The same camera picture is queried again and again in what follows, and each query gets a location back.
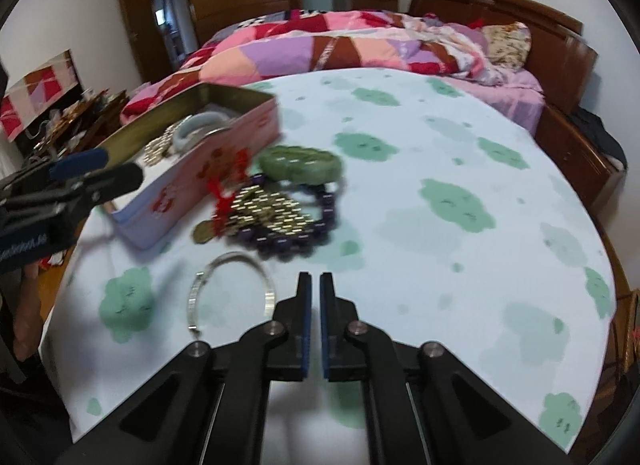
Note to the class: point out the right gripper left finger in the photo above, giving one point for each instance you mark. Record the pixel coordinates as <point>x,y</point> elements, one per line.
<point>276,350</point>

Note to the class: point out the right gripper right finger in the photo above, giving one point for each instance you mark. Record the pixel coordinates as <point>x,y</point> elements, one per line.
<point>354,350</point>

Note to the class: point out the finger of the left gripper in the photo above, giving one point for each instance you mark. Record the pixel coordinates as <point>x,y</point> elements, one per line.
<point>107,185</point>
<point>79,164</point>

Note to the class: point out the pink metal tin box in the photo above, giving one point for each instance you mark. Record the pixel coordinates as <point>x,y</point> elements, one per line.
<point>175,182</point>

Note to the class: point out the red cord bagua charm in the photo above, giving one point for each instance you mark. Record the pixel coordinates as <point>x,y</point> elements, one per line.
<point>224,191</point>

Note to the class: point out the green jade bangle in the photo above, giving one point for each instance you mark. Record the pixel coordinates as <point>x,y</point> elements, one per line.
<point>300,165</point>

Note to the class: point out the cluttered wooden side cabinet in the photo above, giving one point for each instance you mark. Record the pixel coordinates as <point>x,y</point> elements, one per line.
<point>69,127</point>

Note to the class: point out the pale blue jade bangle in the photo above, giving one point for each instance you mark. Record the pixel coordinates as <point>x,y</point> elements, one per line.
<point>195,128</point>

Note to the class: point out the white green cloud tablecloth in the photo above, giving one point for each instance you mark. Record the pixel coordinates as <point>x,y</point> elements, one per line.
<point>452,226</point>

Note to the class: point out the patchwork pink quilt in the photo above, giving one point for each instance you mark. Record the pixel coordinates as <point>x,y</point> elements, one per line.
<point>300,41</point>

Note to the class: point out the wooden nightstand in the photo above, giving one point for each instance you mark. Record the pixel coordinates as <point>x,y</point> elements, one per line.
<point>591,174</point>

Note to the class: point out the pink bed sheet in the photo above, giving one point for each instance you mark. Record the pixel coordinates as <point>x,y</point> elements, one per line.
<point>520,98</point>

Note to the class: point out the black clothing on nightstand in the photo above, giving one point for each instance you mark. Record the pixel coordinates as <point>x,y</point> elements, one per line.
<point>592,127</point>

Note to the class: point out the floral pillow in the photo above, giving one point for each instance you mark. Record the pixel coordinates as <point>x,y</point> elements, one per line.
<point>508,45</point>

